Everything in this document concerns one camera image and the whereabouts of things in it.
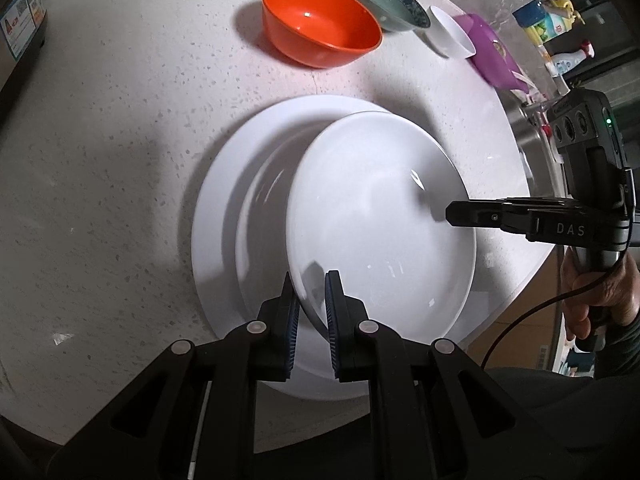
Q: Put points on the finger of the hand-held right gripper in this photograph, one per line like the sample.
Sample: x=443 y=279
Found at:
x=480 y=215

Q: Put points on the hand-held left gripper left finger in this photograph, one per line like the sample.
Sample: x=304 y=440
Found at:
x=291 y=325

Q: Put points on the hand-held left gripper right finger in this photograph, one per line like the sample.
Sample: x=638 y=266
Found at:
x=334 y=325

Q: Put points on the small white plate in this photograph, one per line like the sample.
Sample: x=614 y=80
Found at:
x=380 y=230

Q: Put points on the large white plate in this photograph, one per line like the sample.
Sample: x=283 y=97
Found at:
x=215 y=240

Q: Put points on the small white bowl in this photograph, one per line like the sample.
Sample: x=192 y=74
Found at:
x=450 y=32

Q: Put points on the orange bowl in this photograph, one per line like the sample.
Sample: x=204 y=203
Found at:
x=320 y=25

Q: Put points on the person's right forearm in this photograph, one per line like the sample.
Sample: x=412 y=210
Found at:
x=622 y=345

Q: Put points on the person's right hand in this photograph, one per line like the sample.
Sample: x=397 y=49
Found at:
x=575 y=300

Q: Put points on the white spray bottle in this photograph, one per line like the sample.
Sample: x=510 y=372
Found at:
x=570 y=62

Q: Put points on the purple plastic bowl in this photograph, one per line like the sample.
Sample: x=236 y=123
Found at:
x=492 y=55

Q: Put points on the yellow dish soap bottle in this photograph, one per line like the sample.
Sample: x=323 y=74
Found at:
x=560 y=20

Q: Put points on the blue container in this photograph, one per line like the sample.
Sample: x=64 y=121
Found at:
x=530 y=17

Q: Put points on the person's dark clothing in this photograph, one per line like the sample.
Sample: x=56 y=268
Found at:
x=565 y=420

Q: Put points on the stainless steel rice cooker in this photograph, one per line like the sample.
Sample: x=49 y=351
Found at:
x=20 y=35

